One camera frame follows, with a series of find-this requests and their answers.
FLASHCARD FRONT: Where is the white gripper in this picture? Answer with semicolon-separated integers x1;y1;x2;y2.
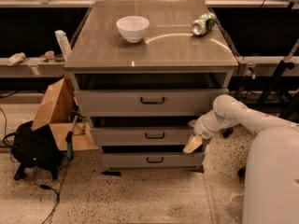
183;112;223;154

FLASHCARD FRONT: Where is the grey top drawer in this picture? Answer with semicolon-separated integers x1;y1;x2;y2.
75;89;228;117

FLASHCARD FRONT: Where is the green soda can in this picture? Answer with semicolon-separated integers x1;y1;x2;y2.
191;12;216;35

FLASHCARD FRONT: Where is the white ceramic bowl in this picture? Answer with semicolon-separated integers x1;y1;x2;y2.
116;16;150;43

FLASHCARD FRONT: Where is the small round shelf object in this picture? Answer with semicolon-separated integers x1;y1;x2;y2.
40;50;55;62

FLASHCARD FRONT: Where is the grey drawer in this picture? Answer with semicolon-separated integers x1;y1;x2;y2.
91;127;193;147
75;89;228;117
100;152;205;170

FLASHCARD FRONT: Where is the grey drawer cabinet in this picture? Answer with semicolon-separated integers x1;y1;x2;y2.
64;0;239;176

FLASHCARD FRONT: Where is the black handled tool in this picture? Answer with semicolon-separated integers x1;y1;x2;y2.
65;113;78;161

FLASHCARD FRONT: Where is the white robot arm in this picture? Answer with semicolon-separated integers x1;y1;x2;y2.
183;94;299;224

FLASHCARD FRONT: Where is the brown cardboard box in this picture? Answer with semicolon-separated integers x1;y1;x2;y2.
32;77;97;151

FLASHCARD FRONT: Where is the black office chair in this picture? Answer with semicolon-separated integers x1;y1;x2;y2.
237;167;246;178

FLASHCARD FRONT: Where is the black floor cable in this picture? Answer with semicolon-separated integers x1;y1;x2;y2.
32;166;62;224

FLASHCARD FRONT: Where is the beige object on shelf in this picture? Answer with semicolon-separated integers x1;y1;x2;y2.
8;52;26;66

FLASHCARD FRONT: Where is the black bag on floor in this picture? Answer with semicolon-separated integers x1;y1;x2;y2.
12;121;63;180

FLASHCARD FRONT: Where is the white plastic bottle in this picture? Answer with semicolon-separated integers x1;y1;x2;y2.
54;30;71;61

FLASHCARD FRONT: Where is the grey bottom drawer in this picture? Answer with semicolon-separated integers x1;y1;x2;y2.
100;152;205;170

